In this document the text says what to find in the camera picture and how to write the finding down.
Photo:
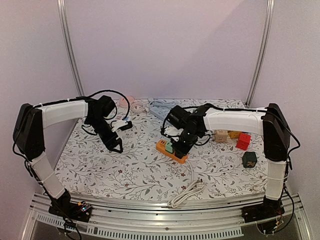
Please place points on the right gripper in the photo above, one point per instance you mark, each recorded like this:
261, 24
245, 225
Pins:
181, 148

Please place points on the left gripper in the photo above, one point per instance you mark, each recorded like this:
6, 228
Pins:
110, 145

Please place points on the mint green adapter plug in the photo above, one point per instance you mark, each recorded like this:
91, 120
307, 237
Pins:
169, 147

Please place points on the orange power strip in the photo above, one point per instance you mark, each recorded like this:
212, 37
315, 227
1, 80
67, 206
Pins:
161, 147

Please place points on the blue-grey power strip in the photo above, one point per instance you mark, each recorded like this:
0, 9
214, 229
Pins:
160, 111

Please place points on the beige cube socket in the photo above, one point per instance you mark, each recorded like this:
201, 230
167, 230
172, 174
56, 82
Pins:
221, 136

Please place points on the pink round power strip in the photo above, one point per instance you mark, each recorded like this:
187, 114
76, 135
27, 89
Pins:
124, 102

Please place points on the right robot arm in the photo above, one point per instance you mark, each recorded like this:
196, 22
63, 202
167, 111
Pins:
267, 122

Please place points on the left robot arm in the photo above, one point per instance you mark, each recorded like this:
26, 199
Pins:
29, 142

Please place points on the floral table mat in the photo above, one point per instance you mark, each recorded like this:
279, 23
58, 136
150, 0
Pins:
141, 172

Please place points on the yellow cube socket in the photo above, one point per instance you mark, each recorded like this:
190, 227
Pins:
234, 134

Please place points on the red cube socket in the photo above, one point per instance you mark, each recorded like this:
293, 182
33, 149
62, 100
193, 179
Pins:
243, 141

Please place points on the dark green cube socket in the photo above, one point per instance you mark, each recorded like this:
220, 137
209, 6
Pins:
249, 159

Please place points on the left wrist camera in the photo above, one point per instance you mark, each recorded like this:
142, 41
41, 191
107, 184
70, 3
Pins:
120, 125

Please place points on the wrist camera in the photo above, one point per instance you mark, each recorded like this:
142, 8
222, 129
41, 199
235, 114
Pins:
120, 125
171, 132

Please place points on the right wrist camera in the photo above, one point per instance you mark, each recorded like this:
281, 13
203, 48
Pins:
171, 132

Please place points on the aluminium front rail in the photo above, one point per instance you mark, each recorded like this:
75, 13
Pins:
209, 219

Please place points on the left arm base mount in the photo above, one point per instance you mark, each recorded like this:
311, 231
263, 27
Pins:
80, 211

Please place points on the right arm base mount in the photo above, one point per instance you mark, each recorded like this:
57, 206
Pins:
267, 209

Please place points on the left aluminium post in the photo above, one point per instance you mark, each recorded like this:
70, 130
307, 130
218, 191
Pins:
62, 11

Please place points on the aluminium post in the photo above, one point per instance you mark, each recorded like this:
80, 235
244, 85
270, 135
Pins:
62, 11
262, 51

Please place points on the right aluminium post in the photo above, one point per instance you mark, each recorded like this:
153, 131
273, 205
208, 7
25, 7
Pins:
262, 51

